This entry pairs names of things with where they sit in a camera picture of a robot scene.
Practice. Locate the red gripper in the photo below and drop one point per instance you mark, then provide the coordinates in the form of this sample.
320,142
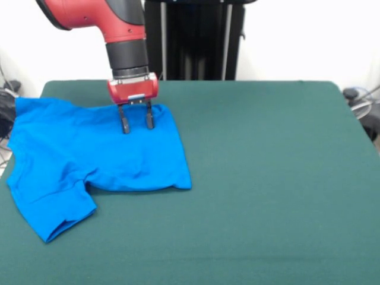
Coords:
133,90

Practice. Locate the blue shirt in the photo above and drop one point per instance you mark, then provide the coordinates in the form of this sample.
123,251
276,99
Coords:
89,154

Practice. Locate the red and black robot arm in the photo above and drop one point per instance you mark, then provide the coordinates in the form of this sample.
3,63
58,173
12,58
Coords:
118,23

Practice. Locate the dark green table cloth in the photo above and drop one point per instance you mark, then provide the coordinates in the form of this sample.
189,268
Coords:
252,193

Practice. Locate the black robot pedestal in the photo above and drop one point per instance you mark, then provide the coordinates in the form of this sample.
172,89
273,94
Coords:
193,38

